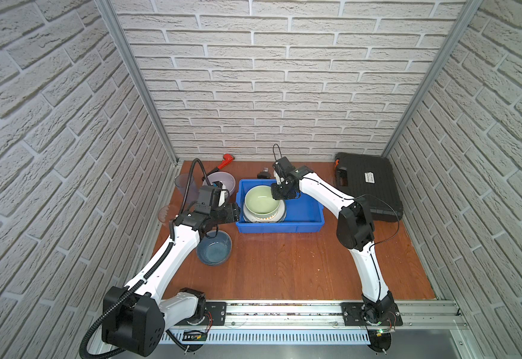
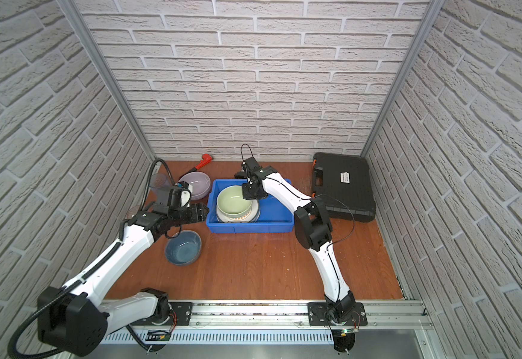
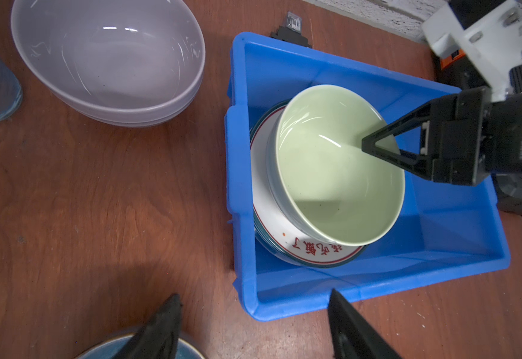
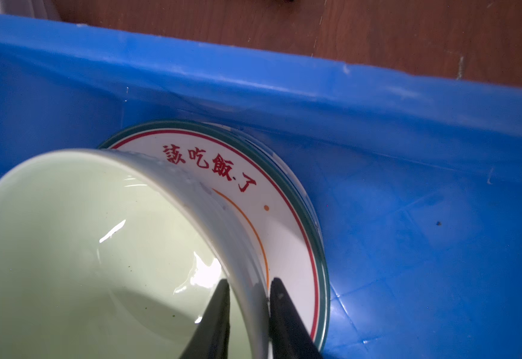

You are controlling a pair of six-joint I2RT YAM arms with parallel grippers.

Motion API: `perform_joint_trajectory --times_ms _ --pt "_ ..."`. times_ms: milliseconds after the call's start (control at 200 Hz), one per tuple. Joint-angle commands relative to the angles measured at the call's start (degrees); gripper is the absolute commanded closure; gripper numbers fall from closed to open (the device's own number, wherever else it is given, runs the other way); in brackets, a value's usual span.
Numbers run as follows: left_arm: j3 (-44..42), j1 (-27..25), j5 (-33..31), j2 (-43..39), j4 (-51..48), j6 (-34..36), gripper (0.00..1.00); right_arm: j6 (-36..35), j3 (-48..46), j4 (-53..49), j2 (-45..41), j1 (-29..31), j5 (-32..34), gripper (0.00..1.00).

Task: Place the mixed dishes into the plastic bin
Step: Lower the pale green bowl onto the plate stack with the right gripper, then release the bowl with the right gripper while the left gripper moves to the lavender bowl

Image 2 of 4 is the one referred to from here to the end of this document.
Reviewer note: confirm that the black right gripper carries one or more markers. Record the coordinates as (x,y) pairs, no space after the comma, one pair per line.
(247,194)

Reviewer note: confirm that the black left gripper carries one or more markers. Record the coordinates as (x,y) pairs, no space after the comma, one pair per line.
(201,211)

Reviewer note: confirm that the light green ceramic bowl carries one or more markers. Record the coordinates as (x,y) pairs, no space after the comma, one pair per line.
(232,203)

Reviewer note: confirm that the dark blue ceramic bowl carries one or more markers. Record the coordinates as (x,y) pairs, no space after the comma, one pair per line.
(184,249)

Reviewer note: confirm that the lilac ceramic bowl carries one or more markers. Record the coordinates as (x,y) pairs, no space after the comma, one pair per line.
(200,182)

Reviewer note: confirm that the white plate orange sunburst motif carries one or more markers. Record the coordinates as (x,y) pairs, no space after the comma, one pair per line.
(249,217)

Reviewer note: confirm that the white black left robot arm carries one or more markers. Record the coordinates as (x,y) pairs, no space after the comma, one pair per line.
(75,319)

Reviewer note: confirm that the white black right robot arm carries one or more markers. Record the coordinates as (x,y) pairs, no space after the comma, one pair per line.
(313,230)

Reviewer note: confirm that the blue plastic bin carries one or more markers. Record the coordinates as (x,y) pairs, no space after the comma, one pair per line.
(273,217)

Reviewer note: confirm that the small grey black device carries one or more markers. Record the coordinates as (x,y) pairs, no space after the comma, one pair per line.
(240,175)

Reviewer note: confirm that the clear glass cup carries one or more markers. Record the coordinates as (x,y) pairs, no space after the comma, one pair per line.
(132,212)

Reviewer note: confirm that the frosted tall plastic tumbler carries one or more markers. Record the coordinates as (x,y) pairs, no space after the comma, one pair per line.
(159,181)

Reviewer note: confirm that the red black hand tool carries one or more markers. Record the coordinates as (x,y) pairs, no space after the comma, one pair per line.
(205,160)

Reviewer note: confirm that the black plastic tool case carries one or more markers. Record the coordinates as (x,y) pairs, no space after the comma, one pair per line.
(343,182)

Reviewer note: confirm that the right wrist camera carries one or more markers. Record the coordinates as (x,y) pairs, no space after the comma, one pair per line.
(250,165)

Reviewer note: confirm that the left robot arm base plate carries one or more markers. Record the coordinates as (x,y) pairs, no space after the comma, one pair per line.
(176,312)

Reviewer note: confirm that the aluminium mounting rail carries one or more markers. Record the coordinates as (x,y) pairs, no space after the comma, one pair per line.
(295,315)

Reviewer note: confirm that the right robot arm base plate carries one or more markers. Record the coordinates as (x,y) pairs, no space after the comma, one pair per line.
(324,314)

